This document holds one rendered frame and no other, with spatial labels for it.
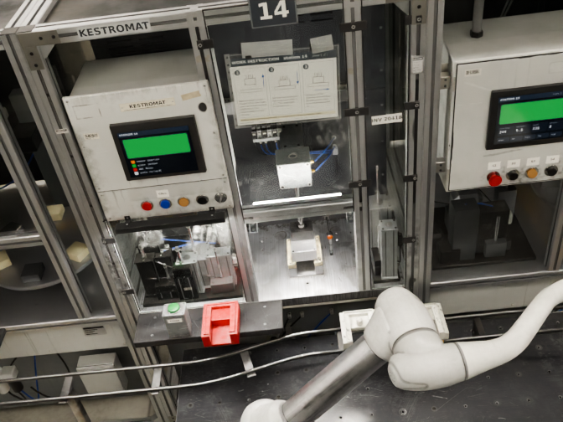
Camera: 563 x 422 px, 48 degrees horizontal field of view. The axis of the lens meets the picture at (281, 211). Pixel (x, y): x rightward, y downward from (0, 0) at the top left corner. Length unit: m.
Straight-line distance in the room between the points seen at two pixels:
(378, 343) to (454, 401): 0.65
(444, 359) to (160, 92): 1.05
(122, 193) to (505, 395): 1.47
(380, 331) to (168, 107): 0.87
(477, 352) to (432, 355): 0.12
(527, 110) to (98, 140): 1.26
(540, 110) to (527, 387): 0.99
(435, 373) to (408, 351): 0.09
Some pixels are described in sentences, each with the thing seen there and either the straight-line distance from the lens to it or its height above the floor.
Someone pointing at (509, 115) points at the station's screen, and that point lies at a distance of 1.99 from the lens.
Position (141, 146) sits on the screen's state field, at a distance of 1.94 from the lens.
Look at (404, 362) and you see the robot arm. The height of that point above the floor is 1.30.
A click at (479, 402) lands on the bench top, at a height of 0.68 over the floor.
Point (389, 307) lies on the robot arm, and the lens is 1.80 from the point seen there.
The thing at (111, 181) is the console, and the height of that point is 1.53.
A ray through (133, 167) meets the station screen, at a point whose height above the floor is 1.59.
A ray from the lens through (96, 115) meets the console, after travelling 1.94.
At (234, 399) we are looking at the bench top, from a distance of 2.43.
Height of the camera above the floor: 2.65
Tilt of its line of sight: 39 degrees down
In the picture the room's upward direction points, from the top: 8 degrees counter-clockwise
